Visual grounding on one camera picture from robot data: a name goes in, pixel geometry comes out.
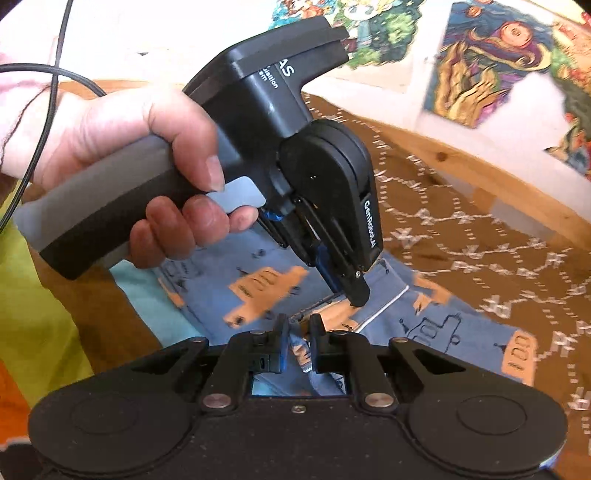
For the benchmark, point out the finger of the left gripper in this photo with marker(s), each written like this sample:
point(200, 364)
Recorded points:
point(355, 287)
point(327, 269)

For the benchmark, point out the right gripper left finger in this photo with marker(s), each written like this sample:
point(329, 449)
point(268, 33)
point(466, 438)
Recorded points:
point(246, 355)

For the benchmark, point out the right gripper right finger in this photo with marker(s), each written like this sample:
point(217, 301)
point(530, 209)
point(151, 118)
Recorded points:
point(352, 356)

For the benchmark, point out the blue patterned pajama pants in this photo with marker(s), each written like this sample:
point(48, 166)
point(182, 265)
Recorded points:
point(351, 304)

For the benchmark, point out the anime character poster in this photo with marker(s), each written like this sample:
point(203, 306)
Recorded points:
point(380, 32)

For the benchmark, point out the brown PF patterned blanket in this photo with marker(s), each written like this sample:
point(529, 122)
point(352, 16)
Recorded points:
point(487, 283)

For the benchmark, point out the colorful patchwork bedsheet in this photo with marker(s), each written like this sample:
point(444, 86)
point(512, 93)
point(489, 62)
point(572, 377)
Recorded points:
point(55, 332)

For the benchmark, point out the swirly colourful art poster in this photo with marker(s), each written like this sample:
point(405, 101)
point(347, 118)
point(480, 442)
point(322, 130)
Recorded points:
point(487, 48)

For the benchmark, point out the torn colourful art poster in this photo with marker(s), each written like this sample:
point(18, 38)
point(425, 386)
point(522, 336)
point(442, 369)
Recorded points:
point(570, 71)

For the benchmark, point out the wooden bed frame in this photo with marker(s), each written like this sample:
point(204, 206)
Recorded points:
point(533, 193)

